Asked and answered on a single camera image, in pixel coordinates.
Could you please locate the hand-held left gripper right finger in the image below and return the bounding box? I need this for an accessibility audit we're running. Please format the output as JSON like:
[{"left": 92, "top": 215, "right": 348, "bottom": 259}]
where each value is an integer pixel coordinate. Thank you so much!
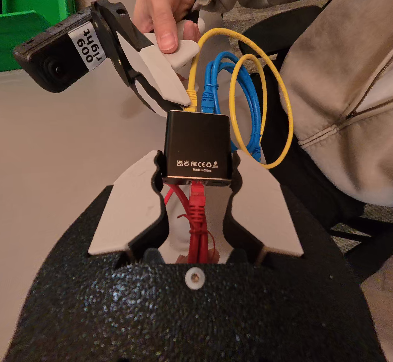
[{"left": 223, "top": 150, "right": 304, "bottom": 264}]

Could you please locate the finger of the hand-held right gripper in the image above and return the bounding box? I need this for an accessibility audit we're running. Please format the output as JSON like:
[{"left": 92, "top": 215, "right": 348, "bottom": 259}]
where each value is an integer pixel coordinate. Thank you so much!
[
  {"left": 139, "top": 49, "right": 192, "bottom": 108},
  {"left": 130, "top": 75, "right": 168, "bottom": 116}
]

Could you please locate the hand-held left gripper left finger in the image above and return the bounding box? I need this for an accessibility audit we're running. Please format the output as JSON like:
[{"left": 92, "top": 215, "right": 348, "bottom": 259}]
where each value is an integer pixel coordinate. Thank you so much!
[{"left": 88, "top": 150, "right": 170, "bottom": 261}]

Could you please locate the yellow ethernet cable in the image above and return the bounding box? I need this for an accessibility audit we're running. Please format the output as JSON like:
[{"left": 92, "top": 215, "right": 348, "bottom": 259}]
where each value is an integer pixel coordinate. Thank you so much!
[{"left": 183, "top": 28, "right": 294, "bottom": 169}]

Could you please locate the blue ethernet cable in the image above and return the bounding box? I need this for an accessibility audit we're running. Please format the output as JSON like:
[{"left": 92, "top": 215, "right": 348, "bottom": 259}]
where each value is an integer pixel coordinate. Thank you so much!
[{"left": 200, "top": 51, "right": 267, "bottom": 163}]

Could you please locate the black ethernet splitter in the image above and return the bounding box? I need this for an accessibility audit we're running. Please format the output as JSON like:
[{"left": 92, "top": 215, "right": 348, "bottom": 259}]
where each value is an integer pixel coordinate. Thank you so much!
[{"left": 162, "top": 110, "right": 233, "bottom": 188}]

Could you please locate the red ethernet cable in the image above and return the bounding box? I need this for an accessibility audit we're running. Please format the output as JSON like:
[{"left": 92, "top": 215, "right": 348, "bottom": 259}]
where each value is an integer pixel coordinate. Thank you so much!
[{"left": 164, "top": 181, "right": 217, "bottom": 264}]

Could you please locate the green plastic bin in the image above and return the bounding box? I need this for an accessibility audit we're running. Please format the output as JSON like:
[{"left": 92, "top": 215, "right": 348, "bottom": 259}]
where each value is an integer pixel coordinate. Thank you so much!
[{"left": 0, "top": 0, "right": 77, "bottom": 72}]

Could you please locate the person's grey zip hoodie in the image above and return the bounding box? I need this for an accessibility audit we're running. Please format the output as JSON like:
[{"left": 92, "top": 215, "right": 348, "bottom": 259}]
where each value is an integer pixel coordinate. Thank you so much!
[{"left": 281, "top": 0, "right": 393, "bottom": 207}]

